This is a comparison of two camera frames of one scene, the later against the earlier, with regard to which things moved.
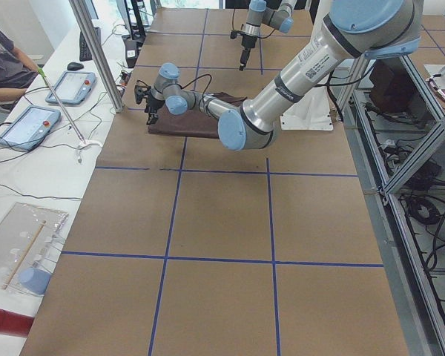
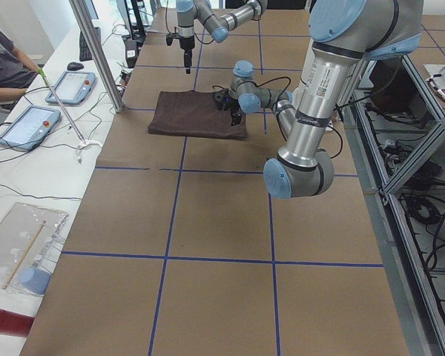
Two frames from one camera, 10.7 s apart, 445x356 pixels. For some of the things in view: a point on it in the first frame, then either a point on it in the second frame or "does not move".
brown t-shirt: [193, 122] does not move
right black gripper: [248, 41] -> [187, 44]
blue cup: [34, 279] does not move
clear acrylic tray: [28, 236] does not move
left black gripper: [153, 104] -> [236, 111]
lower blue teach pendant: [30, 128] does not move
